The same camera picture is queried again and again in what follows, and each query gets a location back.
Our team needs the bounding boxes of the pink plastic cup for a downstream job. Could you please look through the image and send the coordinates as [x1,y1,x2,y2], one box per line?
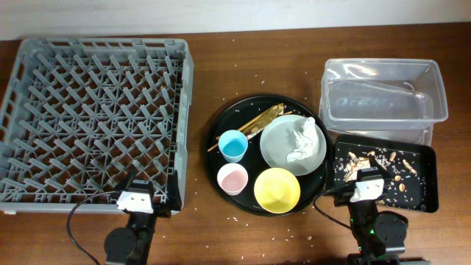
[216,163,249,196]

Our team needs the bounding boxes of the white tissue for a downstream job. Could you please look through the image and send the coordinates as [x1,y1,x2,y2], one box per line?
[286,117,319,163]

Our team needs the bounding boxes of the yellow plastic bowl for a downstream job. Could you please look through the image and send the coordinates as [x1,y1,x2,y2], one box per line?
[253,168,301,214]

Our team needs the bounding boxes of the blue plastic cup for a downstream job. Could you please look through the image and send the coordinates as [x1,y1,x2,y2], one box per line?
[218,130,248,163]

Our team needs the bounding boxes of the wooden chopstick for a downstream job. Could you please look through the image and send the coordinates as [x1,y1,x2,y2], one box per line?
[207,110,273,152]
[237,110,293,131]

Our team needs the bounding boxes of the gold snack wrapper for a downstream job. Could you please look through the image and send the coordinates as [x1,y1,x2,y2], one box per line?
[243,103,285,140]

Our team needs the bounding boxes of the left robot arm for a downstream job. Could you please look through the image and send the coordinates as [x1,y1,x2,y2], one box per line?
[104,169,183,264]

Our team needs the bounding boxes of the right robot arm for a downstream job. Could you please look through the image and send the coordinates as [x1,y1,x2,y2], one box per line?
[327,155,408,265]

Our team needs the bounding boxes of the black rectangular food-waste tray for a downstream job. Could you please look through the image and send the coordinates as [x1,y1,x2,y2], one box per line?
[326,135,439,213]

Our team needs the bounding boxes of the grey plastic dishwasher rack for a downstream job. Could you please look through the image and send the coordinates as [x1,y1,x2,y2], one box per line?
[1,38,194,214]

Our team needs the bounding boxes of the peanut shells and rice scraps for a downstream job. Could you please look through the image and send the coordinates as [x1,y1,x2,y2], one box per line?
[335,149,428,211]

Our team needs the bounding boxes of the clear plastic bin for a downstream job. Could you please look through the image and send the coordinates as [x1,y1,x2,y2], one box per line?
[319,58,449,145]

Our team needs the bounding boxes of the round black tray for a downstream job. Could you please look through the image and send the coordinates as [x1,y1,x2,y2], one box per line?
[205,94,334,216]

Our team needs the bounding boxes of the grey round plate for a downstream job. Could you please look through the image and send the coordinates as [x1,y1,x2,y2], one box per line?
[260,115,327,176]

